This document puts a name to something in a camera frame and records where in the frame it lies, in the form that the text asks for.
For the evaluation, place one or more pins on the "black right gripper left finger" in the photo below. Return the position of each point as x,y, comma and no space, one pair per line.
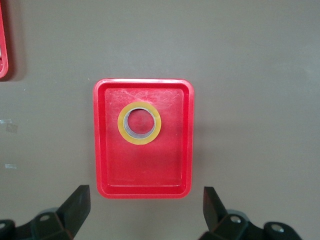
75,212

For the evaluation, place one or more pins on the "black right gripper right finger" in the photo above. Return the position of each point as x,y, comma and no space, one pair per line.
216,212

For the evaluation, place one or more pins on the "yellow packing tape roll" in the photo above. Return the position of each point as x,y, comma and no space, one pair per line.
121,125

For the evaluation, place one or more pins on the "red plastic tray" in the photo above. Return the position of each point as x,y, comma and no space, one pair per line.
3,30
150,170

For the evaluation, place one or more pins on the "clear tape piece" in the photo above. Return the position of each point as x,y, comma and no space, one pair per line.
11,166
5,121

